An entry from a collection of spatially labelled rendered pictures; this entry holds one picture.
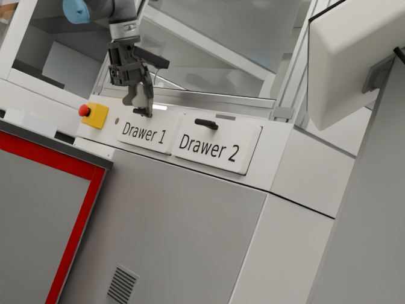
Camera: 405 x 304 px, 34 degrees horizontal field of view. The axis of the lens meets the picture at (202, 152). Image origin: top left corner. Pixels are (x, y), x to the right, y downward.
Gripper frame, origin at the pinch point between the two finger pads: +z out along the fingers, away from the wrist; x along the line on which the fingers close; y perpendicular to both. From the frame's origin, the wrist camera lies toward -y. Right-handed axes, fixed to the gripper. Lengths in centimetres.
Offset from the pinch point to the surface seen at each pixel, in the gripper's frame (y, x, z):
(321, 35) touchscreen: 28, 101, -24
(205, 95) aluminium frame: -6.2, 20.6, -4.2
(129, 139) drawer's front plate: 3.8, -6.2, 7.5
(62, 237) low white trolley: 26.9, -11.2, 30.1
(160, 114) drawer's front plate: -1.0, 5.3, 0.6
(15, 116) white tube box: 28.1, -24.4, -3.6
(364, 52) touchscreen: 20, 99, -20
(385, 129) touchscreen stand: 14, 96, -9
